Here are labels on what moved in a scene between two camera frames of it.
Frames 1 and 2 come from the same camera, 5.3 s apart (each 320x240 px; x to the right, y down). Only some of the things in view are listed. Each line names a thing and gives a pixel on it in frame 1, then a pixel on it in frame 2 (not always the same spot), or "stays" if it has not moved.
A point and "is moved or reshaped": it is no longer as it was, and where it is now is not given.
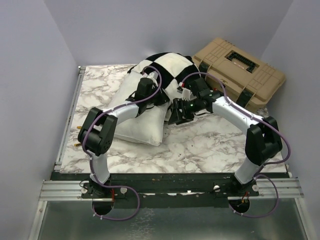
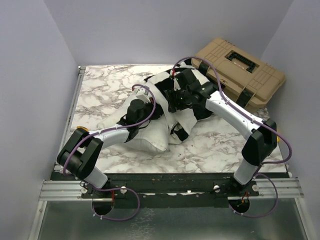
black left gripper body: (156, 99) to (148, 109)
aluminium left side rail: (57, 166) stays
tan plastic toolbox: (243, 77) stays
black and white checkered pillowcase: (174, 70) is moved or reshaped
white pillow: (147, 128) is moved or reshaped
